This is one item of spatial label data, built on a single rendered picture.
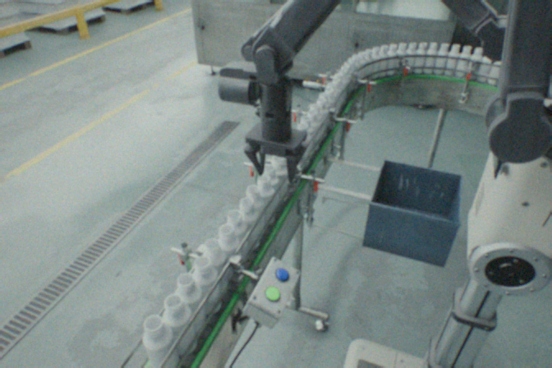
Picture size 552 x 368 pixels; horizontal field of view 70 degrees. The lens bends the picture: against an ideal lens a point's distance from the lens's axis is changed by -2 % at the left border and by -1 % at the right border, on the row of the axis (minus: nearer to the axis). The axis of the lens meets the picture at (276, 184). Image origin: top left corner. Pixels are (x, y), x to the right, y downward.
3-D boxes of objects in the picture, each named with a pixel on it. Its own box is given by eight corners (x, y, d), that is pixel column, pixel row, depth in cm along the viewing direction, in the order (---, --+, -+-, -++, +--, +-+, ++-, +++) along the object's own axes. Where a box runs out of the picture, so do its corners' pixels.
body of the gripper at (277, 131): (296, 157, 71) (296, 119, 66) (243, 145, 74) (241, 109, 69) (307, 140, 75) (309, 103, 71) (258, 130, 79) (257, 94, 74)
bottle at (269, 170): (275, 216, 129) (275, 174, 119) (258, 212, 131) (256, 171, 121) (281, 204, 134) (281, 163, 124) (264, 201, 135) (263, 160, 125)
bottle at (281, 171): (275, 206, 133) (274, 165, 123) (266, 196, 137) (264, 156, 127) (290, 200, 136) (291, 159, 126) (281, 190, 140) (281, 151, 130)
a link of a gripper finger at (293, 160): (296, 194, 75) (296, 151, 70) (260, 185, 77) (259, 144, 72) (307, 174, 80) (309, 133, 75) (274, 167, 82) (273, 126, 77)
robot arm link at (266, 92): (285, 83, 64) (297, 71, 68) (246, 77, 66) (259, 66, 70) (285, 121, 68) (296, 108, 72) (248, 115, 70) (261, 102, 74)
